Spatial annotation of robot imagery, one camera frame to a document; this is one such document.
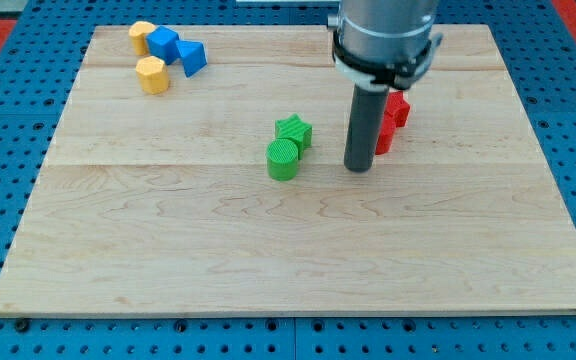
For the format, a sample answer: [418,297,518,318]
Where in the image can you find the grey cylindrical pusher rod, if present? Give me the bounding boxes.
[344,86,389,173]

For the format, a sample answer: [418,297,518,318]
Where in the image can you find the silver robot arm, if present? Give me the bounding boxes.
[328,0,443,173]

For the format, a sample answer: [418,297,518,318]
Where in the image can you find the yellow hexagon block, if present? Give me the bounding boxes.
[135,56,169,94]

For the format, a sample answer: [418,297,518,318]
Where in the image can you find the red block behind rod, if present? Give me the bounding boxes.
[375,116,397,155]

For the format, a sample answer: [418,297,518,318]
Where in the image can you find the red star block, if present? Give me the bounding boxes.
[383,91,411,129]

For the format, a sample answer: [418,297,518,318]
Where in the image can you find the green star block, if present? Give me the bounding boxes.
[275,114,313,160]

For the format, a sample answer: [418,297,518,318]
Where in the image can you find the green cylinder block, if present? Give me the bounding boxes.
[266,139,299,181]

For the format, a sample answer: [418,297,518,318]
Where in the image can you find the blue triangle block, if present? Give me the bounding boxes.
[176,40,207,78]

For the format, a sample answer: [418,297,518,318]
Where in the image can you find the light wooden board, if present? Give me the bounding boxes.
[0,25,576,319]

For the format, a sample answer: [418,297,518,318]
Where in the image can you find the blue cube block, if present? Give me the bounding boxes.
[146,26,180,65]

